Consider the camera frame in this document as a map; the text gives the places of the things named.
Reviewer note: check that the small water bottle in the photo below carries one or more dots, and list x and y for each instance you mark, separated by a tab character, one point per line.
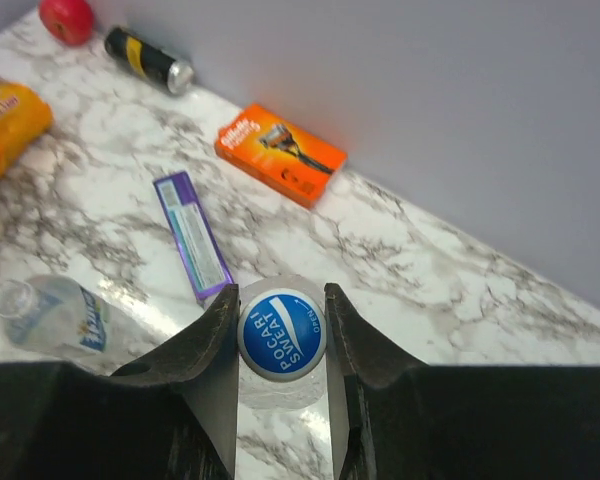
55	315

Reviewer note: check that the blue white bottle cap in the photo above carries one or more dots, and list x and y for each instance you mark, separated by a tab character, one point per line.
282	334

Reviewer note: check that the orange snack bag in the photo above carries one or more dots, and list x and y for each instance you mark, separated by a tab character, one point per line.
24	116

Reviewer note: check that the orange razor box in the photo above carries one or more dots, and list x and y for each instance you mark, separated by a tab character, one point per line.
281	155

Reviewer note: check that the black gold can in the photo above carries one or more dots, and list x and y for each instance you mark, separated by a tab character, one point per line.
147	61

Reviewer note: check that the large clear plastic bottle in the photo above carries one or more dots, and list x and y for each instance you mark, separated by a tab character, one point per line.
259	393

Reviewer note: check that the red apple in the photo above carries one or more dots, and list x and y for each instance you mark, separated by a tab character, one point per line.
69	21

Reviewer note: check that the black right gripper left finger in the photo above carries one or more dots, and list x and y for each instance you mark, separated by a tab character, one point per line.
170	414

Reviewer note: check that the purple toothpaste box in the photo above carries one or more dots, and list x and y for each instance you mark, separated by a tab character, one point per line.
199	252

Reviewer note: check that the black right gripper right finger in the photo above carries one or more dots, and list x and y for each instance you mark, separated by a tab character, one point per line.
393	416

